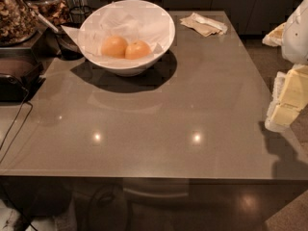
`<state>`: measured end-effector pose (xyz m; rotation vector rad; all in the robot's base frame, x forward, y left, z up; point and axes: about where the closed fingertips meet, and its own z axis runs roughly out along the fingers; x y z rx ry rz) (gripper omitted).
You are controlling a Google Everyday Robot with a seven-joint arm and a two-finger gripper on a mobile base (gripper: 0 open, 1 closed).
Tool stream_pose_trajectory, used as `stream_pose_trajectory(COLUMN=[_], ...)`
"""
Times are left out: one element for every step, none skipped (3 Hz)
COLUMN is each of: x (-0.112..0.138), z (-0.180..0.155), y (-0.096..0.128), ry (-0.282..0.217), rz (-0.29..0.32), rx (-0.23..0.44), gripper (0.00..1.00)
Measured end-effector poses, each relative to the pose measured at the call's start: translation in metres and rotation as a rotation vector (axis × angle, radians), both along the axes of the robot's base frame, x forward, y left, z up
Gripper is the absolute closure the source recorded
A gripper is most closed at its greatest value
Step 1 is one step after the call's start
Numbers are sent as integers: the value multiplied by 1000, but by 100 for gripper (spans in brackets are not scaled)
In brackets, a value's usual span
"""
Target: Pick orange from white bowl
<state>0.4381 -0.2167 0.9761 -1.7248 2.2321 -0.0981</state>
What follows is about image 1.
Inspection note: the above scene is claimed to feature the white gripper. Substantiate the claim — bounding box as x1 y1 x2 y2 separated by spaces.
262 0 308 133

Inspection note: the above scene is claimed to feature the orange fruit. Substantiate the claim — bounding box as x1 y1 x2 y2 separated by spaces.
125 40 151 60
101 36 128 59

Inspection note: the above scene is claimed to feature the white paper bowl liner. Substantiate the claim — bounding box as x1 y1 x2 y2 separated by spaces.
61 3 171 65

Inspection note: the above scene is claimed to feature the white ceramic bowl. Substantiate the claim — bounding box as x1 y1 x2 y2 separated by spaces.
77 0 176 77

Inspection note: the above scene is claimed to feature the folded beige napkin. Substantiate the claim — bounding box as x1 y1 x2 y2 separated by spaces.
180 13 228 37

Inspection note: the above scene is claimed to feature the black appliance on left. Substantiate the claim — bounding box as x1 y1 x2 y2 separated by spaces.
0 52 44 103

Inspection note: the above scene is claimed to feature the large glass snack jar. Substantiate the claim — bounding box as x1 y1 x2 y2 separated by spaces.
0 0 37 47

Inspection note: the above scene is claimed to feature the black wire basket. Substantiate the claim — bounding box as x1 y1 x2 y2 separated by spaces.
69 6 92 24

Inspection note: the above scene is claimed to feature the white spoon handle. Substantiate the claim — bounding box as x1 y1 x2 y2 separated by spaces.
30 9 60 34

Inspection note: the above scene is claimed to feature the black power cable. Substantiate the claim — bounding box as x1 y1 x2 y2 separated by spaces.
0 75 34 164

